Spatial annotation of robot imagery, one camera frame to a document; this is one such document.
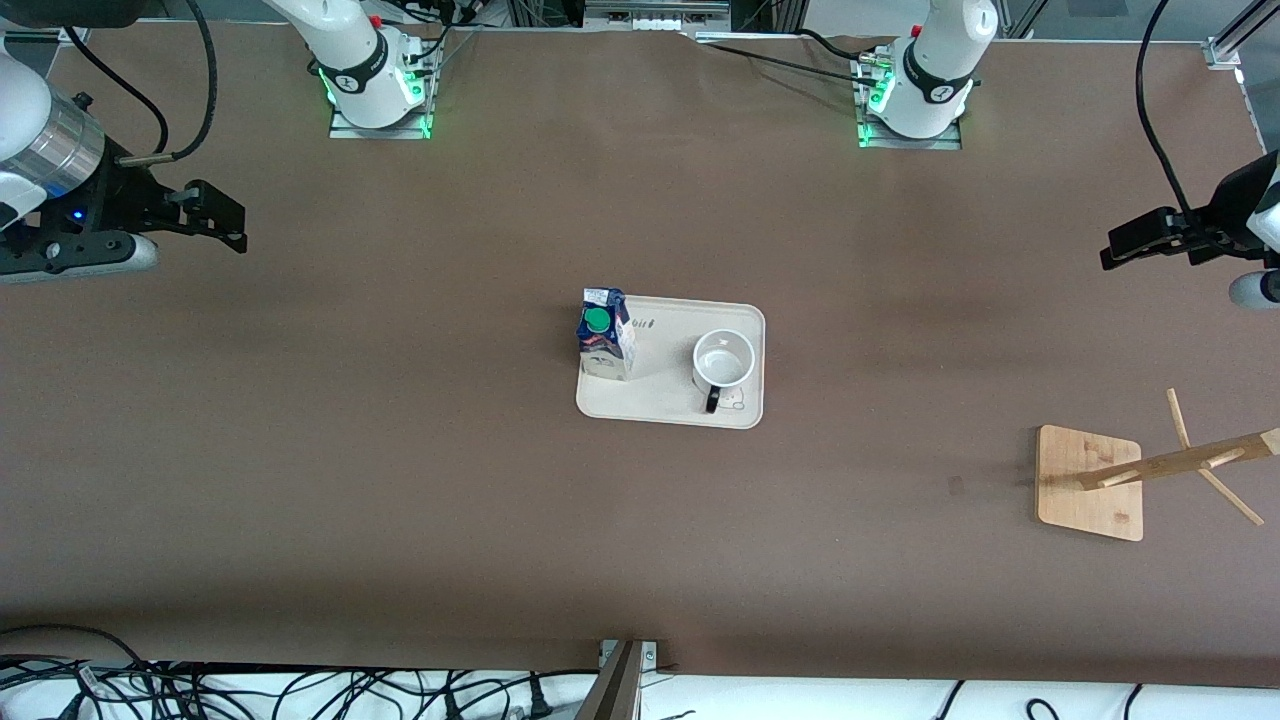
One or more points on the aluminium profile post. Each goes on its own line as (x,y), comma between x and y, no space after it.
(1222,50)

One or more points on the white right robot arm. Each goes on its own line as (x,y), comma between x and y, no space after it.
(355,60)

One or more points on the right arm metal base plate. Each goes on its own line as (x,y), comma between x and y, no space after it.
(345,132)

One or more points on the dark diagonal beam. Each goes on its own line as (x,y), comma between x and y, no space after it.
(612,695)

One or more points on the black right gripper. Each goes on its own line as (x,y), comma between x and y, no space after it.
(122,196)

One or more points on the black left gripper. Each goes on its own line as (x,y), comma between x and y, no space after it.
(1233,206)

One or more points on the grey power strip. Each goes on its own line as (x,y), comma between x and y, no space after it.
(655,15)

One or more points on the blue milk carton green cap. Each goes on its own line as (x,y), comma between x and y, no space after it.
(610,350)

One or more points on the beige rabbit print tray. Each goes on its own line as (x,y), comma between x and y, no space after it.
(660,395)

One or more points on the small metal table bracket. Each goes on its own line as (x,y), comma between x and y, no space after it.
(650,655)

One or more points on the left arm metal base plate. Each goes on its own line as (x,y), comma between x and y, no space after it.
(945,143)

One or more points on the wooden cup rack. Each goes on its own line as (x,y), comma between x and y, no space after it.
(1085,490)

